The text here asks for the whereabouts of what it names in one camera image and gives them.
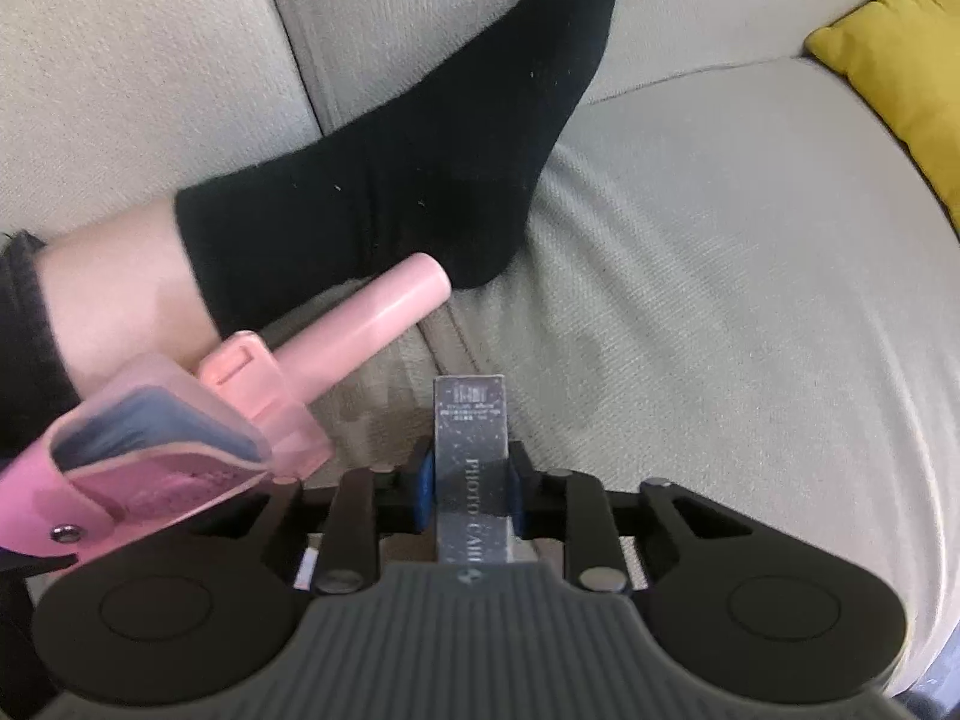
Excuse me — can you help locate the dark photo card box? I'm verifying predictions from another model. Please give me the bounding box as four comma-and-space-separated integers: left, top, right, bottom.
433, 376, 514, 566

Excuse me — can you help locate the beige fabric sofa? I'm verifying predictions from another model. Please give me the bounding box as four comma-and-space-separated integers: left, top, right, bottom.
2, 0, 958, 692

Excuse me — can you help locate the pink card holder wallet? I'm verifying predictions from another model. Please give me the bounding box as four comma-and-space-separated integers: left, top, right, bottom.
2, 355, 272, 561

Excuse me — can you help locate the yellow cushion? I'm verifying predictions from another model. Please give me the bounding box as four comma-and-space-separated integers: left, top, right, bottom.
805, 0, 960, 221

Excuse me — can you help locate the person's left leg black sock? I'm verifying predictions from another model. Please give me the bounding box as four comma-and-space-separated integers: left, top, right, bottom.
0, 0, 625, 458

